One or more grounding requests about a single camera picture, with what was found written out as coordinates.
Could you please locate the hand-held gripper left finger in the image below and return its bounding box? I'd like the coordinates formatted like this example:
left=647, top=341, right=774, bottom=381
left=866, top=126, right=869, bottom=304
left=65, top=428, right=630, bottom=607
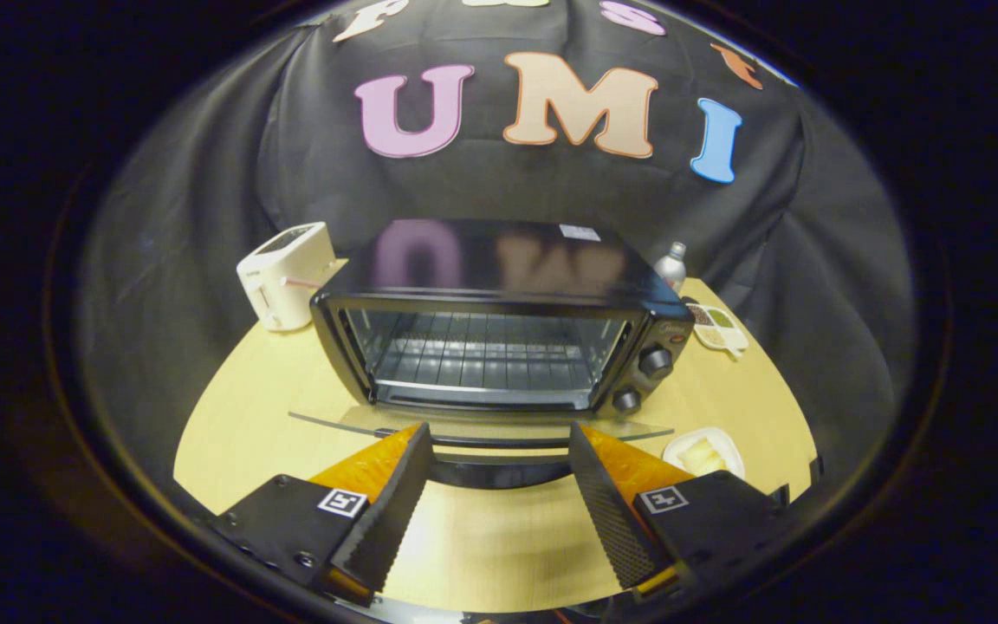
left=209, top=422, right=435, bottom=608

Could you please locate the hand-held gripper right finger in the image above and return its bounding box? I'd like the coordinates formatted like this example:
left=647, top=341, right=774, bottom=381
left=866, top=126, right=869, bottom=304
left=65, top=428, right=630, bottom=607
left=568, top=421, right=793, bottom=603

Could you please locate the yellow ridged pastry roll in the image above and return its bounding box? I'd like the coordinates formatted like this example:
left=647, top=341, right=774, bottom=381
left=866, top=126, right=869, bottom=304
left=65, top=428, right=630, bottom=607
left=679, top=439, right=726, bottom=476

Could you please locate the black toaster oven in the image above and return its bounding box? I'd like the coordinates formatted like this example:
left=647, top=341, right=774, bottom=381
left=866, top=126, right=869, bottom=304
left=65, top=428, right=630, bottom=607
left=288, top=218, right=696, bottom=489

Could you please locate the white pop-up toaster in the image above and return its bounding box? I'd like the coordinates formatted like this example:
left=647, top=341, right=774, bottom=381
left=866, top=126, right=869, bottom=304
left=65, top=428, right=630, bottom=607
left=237, top=222, right=338, bottom=333

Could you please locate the white square plate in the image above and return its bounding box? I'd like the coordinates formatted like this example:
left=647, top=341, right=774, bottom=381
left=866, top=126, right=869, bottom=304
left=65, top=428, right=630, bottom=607
left=662, top=427, right=746, bottom=480

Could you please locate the white divided condiment dish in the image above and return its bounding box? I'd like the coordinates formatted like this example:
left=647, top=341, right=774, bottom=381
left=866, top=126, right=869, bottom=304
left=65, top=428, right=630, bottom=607
left=687, top=302, right=750, bottom=359

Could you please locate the silver metal bottle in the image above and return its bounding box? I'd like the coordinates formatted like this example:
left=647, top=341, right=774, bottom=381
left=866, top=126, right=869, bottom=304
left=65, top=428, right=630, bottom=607
left=653, top=242, right=688, bottom=296

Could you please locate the black backdrop cloth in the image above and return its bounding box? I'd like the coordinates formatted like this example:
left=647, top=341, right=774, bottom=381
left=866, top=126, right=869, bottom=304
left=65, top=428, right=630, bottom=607
left=79, top=0, right=917, bottom=521

